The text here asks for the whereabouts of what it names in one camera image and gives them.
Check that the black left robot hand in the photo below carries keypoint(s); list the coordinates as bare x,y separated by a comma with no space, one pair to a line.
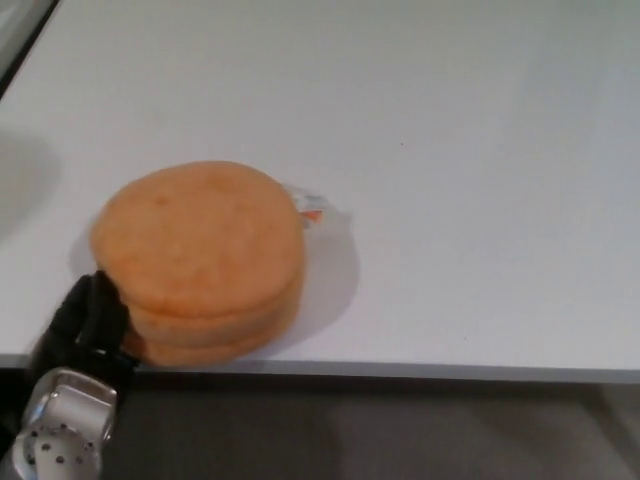
92,325

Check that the orange plush round plate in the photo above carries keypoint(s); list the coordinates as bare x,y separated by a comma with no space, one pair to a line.
200,240

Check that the grey adjacent table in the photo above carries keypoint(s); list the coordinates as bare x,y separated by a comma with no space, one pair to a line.
7,12

